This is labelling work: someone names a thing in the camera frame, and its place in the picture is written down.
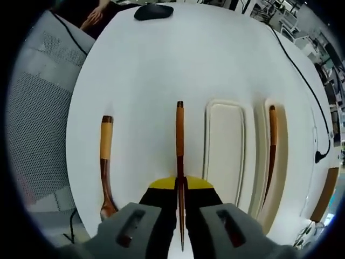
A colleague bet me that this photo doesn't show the beige cutlery case base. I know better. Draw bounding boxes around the beige cutlery case base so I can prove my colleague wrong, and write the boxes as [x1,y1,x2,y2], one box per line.
[249,97,289,236]

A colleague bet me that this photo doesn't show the grey mesh office chair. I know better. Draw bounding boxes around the grey mesh office chair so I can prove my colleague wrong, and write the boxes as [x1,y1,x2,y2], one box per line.
[7,10,97,216]

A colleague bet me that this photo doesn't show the wooden spoon utensil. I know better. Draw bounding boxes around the wooden spoon utensil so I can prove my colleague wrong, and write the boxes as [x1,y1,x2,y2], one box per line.
[100,115,120,220]

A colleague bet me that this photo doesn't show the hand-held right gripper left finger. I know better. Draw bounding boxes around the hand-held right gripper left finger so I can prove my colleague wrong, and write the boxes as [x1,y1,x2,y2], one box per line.
[83,176,180,259]

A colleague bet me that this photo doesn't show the beige cutlery case lid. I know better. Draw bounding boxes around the beige cutlery case lid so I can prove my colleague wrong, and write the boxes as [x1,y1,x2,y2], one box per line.
[204,99,248,214]

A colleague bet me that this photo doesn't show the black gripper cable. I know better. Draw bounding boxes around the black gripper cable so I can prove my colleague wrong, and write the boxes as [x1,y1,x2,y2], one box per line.
[52,11,89,56]

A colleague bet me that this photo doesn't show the wooden chopstick utensil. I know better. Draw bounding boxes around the wooden chopstick utensil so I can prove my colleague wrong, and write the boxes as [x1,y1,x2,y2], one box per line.
[175,100,187,253]
[260,105,279,217]

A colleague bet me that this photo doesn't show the black computer mouse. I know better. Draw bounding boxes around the black computer mouse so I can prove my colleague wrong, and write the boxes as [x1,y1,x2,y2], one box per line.
[133,3,174,22]

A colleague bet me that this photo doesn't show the brown cardboard box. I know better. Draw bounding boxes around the brown cardboard box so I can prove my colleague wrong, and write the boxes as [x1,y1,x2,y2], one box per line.
[309,166,340,224]

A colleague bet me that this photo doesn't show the person's left hand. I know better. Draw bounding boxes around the person's left hand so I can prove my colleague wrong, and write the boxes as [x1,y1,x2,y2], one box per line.
[80,4,105,31]

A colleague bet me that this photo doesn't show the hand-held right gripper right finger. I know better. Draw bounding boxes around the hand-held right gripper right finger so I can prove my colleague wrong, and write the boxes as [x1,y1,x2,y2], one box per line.
[184,175,296,259]

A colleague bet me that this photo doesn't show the black cable with plug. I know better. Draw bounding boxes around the black cable with plug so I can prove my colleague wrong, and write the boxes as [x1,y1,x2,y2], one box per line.
[268,26,333,165]

